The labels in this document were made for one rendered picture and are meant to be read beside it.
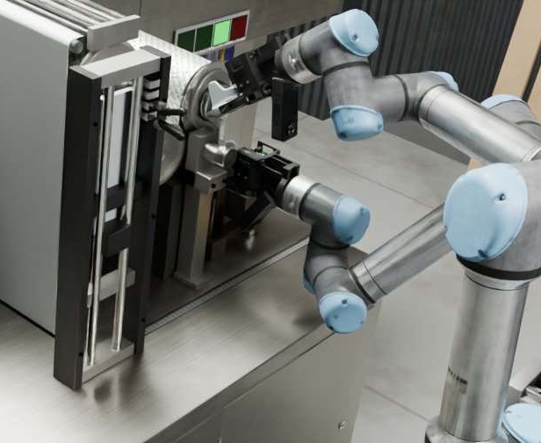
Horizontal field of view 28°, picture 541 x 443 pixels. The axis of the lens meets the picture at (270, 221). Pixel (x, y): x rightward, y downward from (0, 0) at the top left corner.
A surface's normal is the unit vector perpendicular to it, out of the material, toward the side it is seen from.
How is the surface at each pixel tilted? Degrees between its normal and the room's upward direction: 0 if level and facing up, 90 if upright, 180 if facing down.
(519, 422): 8
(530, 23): 78
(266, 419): 90
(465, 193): 82
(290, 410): 90
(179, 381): 0
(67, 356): 90
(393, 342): 0
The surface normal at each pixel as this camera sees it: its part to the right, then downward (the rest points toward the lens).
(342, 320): 0.14, 0.51
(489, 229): -0.86, 0.00
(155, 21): 0.78, 0.40
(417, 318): 0.14, -0.86
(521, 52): -0.55, 0.14
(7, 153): -0.61, 0.32
